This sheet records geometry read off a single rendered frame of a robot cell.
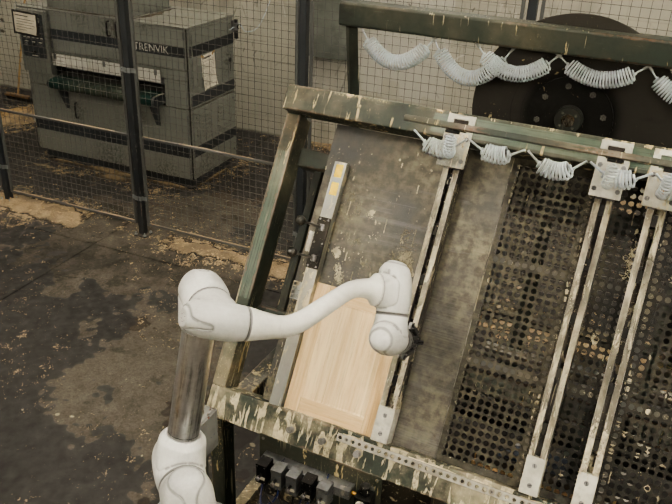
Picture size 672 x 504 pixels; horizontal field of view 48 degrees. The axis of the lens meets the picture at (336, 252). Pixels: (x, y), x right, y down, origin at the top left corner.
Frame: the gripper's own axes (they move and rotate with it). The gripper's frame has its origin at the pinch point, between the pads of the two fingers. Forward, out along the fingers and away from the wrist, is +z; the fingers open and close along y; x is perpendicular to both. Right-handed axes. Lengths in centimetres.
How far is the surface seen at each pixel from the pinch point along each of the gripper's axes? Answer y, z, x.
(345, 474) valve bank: -53, 5, 14
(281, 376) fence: -27, 4, 48
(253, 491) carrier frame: -89, 59, 71
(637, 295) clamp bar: 34, 6, -65
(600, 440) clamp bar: -14, 3, -66
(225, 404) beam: -44, 3, 67
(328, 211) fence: 38, 4, 47
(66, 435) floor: -102, 70, 187
